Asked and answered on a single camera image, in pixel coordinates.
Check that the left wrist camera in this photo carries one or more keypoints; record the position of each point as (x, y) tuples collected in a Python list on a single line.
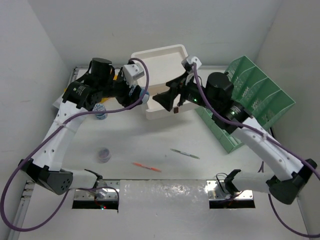
[(132, 72)]

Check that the yellow folder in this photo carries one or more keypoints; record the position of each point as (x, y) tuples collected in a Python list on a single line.
[(104, 99)]

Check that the green file rack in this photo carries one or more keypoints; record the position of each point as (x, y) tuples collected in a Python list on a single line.
[(257, 93)]

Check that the white printed booklet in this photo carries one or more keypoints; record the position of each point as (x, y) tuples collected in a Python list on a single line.
[(57, 103)]

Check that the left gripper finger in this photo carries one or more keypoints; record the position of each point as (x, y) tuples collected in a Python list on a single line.
[(124, 101), (134, 94)]

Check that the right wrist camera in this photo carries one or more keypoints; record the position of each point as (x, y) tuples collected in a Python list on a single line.
[(189, 62)]

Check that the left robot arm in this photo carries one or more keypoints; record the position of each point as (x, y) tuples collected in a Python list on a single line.
[(44, 165)]

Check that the green pen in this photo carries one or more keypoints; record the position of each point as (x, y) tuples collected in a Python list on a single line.
[(184, 153)]

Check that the white three-drawer organizer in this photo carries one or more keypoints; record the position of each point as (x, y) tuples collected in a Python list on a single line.
[(163, 64)]

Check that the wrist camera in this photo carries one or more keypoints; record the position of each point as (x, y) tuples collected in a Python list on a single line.
[(132, 72), (189, 62)]

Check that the orange pen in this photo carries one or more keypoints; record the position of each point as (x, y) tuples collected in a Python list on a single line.
[(146, 167)]

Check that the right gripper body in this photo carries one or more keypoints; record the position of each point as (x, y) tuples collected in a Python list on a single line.
[(190, 91)]

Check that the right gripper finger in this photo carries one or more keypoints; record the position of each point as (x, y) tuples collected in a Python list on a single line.
[(166, 99), (177, 83)]

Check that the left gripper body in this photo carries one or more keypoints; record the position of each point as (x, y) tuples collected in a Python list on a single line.
[(119, 87)]

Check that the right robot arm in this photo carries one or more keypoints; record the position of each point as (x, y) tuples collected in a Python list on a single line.
[(289, 175)]

